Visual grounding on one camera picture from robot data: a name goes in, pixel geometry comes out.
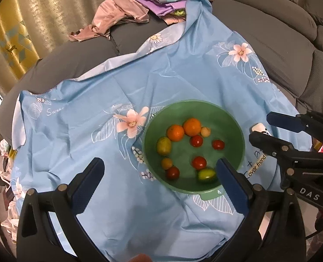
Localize blue floral cloth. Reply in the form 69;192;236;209
10;0;315;262

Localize pile of household clutter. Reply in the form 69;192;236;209
0;139;24;235

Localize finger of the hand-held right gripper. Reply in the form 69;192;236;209
249;131;323;170
266;110;323;149

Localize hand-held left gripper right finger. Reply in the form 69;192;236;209
216;158;307;262

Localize grey sofa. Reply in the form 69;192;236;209
0;0;323;148

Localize gold patterned curtain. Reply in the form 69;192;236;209
0;0;184;126

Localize olive green mango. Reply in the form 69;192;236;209
156;137;172;155

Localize pink cloth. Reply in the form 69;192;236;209
69;0;150;43

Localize green bowl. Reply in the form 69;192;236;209
143;100;246;200

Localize person's left hand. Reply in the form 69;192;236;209
129;254;152;262

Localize purple cloth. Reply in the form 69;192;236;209
138;0;188;17

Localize orange tangerine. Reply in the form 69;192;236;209
183;118;201;136
167;125;185;142

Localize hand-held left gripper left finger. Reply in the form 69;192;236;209
16;157;105;262

